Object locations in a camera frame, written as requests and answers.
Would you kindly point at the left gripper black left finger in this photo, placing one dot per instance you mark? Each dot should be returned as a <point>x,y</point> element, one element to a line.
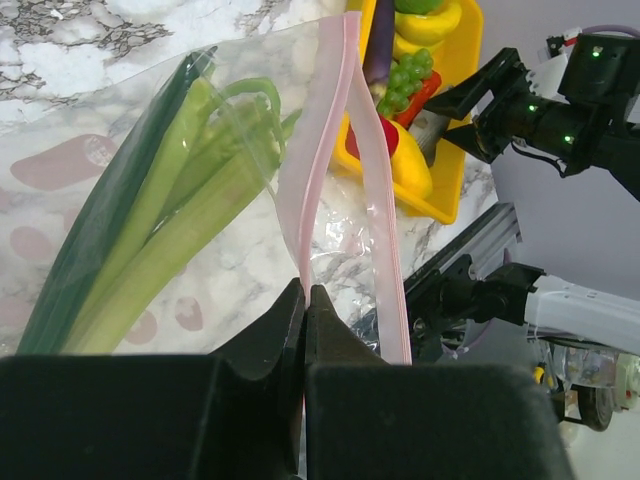
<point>234,413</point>

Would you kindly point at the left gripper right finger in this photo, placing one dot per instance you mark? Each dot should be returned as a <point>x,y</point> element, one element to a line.
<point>367,419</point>

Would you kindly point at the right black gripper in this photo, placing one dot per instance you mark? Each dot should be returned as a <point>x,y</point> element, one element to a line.
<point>513,113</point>

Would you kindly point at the grey toy fish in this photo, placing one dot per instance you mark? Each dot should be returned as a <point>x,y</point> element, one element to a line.
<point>427,129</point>

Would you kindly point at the yellow toy banana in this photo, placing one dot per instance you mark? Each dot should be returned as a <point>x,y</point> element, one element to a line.
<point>414,32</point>

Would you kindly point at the clear zip top bag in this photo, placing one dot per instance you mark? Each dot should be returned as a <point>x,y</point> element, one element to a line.
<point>324,215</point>

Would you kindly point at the green toy scallion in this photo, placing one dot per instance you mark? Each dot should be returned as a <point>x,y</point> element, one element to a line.
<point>124,205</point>

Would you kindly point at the toy celery stalk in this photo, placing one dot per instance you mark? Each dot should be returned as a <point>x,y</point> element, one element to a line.
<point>234,159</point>

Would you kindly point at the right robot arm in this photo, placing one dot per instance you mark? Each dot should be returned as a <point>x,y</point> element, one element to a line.
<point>588,127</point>

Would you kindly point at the orange toy carrot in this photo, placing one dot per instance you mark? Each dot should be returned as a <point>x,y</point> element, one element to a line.
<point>429,86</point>

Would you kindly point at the green toy grapes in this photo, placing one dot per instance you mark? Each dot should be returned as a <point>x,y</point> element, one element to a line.
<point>406,78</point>

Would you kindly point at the yellow toy lemon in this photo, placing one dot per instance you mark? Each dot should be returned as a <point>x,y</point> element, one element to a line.
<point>408,165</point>

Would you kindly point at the red toy apple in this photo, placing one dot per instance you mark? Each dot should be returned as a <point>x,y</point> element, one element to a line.
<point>391,137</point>

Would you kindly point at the purple toy eggplant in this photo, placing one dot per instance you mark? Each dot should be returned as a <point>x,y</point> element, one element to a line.
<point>379,50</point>

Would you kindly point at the green toy cabbage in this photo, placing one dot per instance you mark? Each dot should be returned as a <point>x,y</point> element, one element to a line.
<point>417,7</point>

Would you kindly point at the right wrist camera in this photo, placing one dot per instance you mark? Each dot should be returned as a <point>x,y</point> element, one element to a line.
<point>545,78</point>

